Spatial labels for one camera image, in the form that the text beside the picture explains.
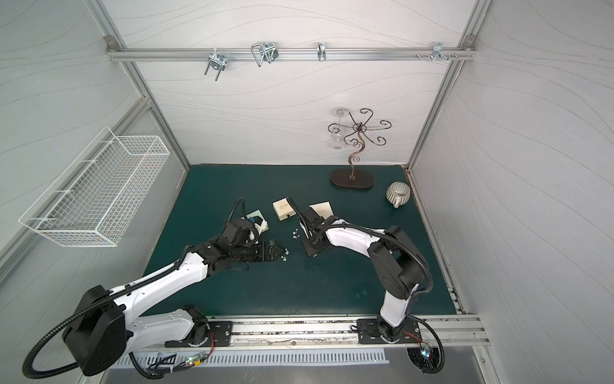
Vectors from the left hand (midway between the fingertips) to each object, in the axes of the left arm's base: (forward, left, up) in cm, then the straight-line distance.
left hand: (277, 252), depth 80 cm
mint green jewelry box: (+6, +5, +9) cm, 12 cm away
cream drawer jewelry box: (+22, -16, -6) cm, 28 cm away
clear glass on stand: (+49, -22, +12) cm, 55 cm away
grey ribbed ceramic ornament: (+34, -51, -9) cm, 62 cm away
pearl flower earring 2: (+2, -2, -9) cm, 10 cm away
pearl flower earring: (+12, -4, -11) cm, 16 cm away
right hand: (+7, -12, -9) cm, 16 cm away
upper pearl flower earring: (+14, -5, -10) cm, 18 cm away
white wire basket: (+6, +52, +21) cm, 56 cm away
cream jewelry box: (+23, +1, -7) cm, 24 cm away
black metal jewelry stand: (+43, -28, -10) cm, 53 cm away
